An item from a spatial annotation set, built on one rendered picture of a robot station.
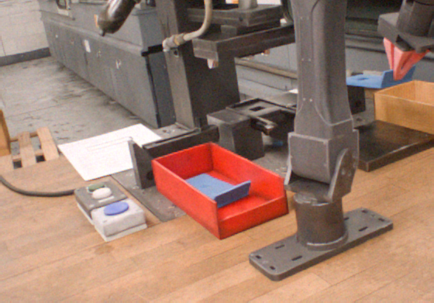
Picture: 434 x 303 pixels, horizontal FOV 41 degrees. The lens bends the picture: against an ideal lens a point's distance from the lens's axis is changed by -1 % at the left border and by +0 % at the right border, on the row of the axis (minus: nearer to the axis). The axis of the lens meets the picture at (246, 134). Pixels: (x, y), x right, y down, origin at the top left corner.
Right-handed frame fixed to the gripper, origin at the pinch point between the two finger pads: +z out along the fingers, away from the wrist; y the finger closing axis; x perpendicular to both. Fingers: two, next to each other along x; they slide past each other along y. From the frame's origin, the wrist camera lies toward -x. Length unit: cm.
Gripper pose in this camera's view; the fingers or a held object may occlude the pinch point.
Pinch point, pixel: (397, 74)
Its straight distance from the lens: 102.0
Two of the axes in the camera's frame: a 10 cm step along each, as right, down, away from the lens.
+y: -4.7, -6.1, 6.4
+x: -8.8, 2.2, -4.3
